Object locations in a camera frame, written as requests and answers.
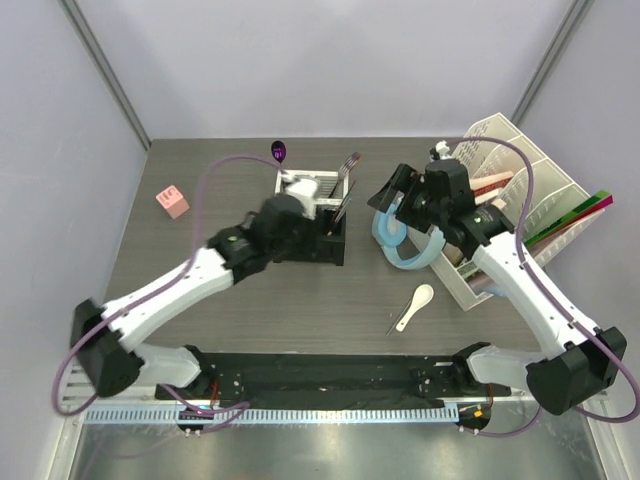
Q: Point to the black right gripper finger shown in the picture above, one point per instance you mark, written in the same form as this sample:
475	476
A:
403	178
384	198

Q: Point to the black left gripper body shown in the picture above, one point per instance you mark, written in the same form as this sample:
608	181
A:
301	230

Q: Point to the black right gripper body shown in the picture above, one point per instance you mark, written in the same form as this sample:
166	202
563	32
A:
418	210

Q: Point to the purple iridescent spoon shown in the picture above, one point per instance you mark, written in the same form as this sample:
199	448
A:
279	152

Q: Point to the large white ceramic spoon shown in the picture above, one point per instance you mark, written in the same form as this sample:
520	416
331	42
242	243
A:
421	297

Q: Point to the silver chopstick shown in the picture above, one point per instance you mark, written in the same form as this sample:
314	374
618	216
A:
399	317

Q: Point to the dark brown chopstick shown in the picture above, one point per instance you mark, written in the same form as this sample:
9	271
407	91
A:
340	212

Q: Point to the rose gold chopstick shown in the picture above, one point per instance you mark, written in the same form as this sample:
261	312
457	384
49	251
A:
331	226

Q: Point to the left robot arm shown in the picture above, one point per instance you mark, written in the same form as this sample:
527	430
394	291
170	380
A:
109	341

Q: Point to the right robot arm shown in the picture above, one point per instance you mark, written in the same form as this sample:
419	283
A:
577	359

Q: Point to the light blue headphones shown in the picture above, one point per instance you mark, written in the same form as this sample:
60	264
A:
403	247

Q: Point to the red book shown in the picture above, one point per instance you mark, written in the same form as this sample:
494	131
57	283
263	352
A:
489	187

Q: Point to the black slotted utensil caddy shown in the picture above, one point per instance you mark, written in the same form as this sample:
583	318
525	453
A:
327	243

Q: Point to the white slotted utensil caddy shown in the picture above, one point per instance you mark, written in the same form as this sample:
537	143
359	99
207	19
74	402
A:
331	192

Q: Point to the pink cube power adapter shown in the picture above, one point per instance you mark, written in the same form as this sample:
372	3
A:
172	201

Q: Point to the green and magenta folders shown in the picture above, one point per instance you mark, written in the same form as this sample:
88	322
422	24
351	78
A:
596	202

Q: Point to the black mounting base plate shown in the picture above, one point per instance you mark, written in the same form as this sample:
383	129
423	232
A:
342	382

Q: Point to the aluminium frame rail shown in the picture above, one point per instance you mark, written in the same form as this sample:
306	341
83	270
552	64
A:
138	404

